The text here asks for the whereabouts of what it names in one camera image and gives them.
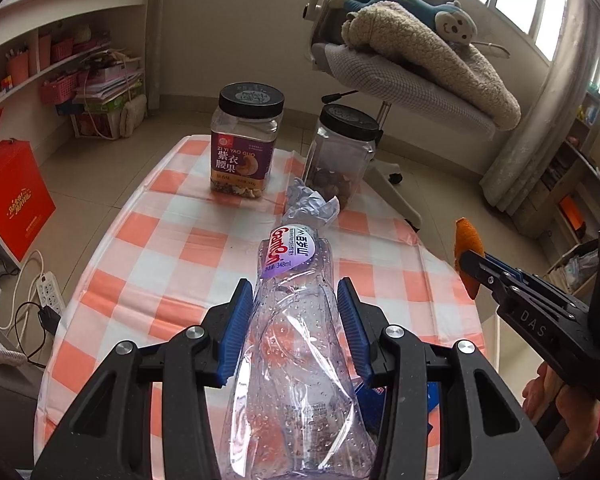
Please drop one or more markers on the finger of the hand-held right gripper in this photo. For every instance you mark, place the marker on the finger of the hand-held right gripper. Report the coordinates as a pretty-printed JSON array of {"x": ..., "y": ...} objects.
[
  {"x": 512, "y": 271},
  {"x": 485, "y": 270}
]

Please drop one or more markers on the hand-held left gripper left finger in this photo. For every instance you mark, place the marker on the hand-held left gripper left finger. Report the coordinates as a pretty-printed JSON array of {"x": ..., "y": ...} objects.
[{"x": 236, "y": 335}]

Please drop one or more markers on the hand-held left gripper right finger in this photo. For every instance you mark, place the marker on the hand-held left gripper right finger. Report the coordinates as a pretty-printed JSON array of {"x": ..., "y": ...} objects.
[{"x": 354, "y": 330}]

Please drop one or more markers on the orange peel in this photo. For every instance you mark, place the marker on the orange peel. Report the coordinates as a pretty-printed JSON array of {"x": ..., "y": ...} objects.
[{"x": 467, "y": 237}]

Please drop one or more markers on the clear crushed plastic bottle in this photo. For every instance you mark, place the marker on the clear crushed plastic bottle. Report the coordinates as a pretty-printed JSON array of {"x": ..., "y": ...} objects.
[{"x": 300, "y": 355}]

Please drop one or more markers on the person's right hand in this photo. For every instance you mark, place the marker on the person's right hand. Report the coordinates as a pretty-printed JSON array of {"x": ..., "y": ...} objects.
[{"x": 565, "y": 420}]

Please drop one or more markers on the long blue box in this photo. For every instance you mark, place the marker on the long blue box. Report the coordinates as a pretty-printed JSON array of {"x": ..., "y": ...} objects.
[{"x": 375, "y": 392}]

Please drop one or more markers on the orange packet on shelf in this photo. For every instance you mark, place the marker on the orange packet on shelf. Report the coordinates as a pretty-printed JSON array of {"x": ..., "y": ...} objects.
[{"x": 572, "y": 212}]

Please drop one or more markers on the wooden shelf unit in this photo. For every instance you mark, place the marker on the wooden shelf unit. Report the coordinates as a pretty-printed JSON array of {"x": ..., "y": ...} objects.
[{"x": 565, "y": 180}]

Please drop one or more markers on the orange checkered tablecloth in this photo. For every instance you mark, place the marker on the orange checkered tablecloth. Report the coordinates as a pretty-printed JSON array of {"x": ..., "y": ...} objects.
[{"x": 180, "y": 240}]

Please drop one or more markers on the crumpled white paper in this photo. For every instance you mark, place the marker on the crumpled white paper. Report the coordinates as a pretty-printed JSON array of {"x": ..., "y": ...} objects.
[{"x": 307, "y": 205}]

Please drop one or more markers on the beige curtain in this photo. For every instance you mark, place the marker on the beige curtain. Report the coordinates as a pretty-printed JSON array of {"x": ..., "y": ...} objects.
[{"x": 545, "y": 125}]

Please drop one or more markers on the clear jar with black lid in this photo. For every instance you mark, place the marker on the clear jar with black lid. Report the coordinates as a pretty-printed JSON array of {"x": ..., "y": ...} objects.
[{"x": 340, "y": 160}]

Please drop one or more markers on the nut jar with purple label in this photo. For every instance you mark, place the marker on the nut jar with purple label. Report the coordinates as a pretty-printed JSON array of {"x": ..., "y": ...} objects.
[{"x": 242, "y": 160}]

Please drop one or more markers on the white power strip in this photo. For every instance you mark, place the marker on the white power strip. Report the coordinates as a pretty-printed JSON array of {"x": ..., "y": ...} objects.
[{"x": 50, "y": 294}]

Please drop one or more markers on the beige fleece blanket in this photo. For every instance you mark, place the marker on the beige fleece blanket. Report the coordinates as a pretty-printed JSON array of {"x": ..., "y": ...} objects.
[{"x": 445, "y": 65}]

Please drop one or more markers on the grey office chair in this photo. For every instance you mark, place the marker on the grey office chair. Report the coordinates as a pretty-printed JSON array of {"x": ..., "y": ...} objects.
[{"x": 375, "y": 67}]

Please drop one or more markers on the striped grey cloth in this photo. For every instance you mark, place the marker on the striped grey cloth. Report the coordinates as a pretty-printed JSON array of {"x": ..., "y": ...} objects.
[{"x": 0, "y": 345}]

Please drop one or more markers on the red gift box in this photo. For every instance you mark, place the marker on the red gift box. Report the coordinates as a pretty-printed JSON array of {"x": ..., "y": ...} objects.
[{"x": 15, "y": 200}]

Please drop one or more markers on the blue monkey plush toy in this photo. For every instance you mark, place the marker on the blue monkey plush toy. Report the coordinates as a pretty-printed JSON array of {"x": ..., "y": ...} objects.
[{"x": 415, "y": 7}]

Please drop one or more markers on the pink plastic basket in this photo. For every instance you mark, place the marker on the pink plastic basket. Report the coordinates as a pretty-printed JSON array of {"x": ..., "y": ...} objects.
[{"x": 59, "y": 89}]

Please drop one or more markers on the white wall bookshelf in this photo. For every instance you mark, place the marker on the white wall bookshelf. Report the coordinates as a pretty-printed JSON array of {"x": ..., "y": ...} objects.
[{"x": 80, "y": 15}]

